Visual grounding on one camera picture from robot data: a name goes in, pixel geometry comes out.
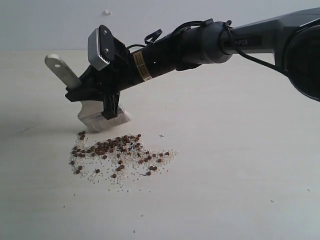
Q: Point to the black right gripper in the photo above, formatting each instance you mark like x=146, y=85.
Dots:
x=132, y=65

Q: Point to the white wooden brush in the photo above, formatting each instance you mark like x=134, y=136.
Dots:
x=91, y=111

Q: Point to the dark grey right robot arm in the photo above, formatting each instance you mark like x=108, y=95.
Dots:
x=288, y=44

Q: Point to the brown beans and crumbs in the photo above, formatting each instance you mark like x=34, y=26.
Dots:
x=117, y=161

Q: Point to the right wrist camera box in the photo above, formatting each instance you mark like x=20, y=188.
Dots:
x=100, y=47

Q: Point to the small white wall hook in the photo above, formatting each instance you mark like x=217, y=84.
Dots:
x=107, y=12

